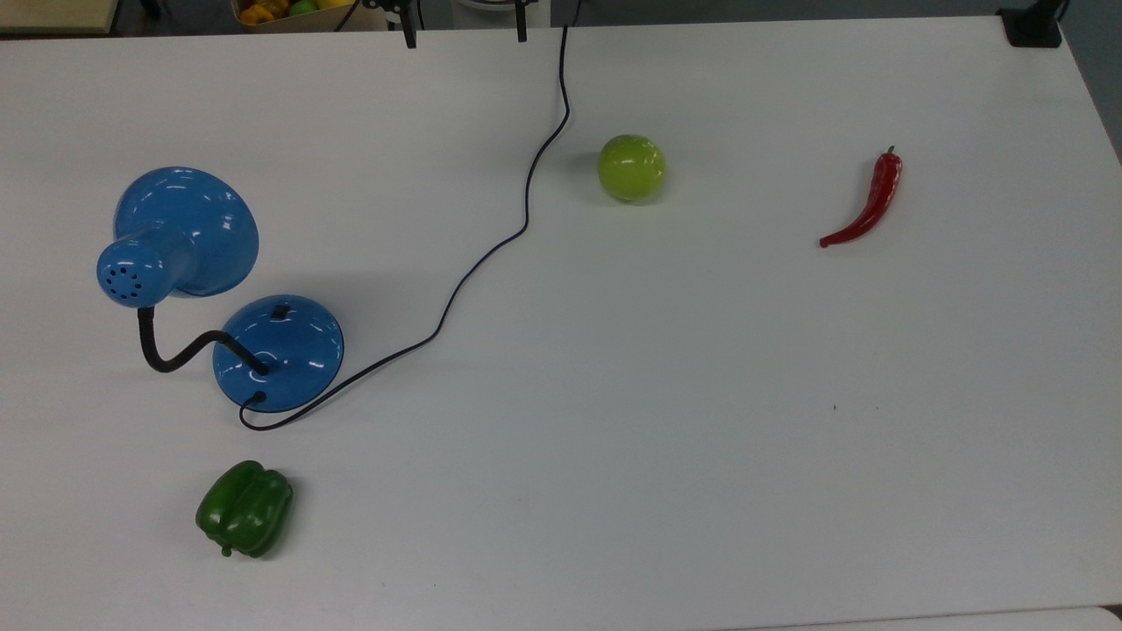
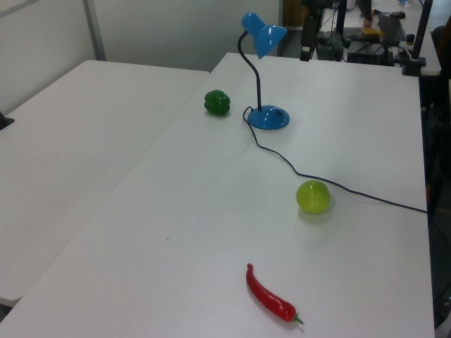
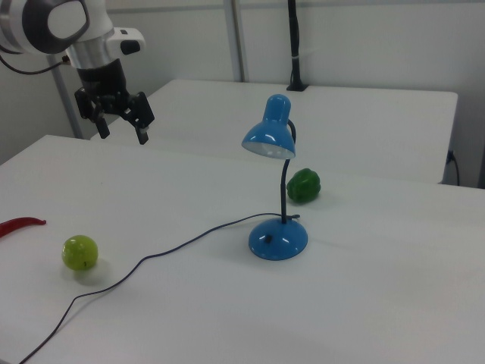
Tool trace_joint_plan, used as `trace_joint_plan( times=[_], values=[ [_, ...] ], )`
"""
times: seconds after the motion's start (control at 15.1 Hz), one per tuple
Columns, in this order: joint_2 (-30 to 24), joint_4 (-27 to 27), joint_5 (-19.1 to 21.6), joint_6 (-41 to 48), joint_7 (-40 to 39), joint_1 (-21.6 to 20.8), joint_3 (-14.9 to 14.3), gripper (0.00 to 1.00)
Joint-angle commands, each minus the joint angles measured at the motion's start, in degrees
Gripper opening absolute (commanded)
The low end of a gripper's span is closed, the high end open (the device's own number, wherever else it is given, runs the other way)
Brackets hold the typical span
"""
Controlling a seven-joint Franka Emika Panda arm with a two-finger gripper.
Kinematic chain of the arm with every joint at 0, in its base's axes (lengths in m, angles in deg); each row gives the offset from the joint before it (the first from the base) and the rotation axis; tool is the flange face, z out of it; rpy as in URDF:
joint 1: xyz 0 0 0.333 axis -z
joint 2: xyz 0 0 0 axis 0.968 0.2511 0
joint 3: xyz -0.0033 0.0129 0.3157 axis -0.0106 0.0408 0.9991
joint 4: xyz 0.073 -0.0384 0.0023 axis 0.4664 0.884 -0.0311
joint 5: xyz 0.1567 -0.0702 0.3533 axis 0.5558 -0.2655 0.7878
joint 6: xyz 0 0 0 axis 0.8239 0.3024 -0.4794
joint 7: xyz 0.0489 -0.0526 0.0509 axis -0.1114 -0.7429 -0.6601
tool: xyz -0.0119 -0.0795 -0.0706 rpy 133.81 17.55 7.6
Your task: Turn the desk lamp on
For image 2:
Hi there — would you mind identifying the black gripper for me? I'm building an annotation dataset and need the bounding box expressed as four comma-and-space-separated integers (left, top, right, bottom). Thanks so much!
300, 14, 317, 63

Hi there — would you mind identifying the blue gooseneck desk lamp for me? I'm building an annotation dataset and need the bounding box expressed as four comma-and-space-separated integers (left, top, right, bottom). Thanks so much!
237, 11, 290, 131

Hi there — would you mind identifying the thin black background pole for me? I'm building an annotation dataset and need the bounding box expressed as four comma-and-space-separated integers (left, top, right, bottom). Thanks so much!
335, 0, 348, 36

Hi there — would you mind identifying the black electronics box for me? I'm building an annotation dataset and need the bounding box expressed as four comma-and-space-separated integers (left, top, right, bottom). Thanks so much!
347, 38, 394, 65

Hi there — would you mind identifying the black computer keyboard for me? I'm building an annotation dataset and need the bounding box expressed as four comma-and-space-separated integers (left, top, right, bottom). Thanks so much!
377, 13, 408, 42

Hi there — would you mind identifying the dark green bell pepper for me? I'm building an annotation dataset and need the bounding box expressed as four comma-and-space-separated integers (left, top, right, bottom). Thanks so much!
204, 89, 232, 116

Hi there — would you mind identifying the dark office chair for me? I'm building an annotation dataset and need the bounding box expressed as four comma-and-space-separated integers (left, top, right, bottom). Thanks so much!
421, 25, 451, 215

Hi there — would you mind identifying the light green apple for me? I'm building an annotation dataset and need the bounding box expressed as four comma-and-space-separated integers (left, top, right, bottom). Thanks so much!
295, 180, 332, 215

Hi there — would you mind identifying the red chili pepper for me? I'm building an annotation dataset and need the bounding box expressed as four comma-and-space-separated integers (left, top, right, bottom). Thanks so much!
245, 263, 304, 327

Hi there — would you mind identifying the white adjacent table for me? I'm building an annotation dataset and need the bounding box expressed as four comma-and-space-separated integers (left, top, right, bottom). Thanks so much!
0, 59, 211, 307

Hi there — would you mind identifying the black clamped camera pole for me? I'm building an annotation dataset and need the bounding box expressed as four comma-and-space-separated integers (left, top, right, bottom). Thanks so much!
402, 0, 433, 77

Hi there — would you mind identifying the black lamp power cable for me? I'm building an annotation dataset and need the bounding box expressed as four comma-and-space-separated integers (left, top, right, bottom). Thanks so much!
242, 106, 428, 215

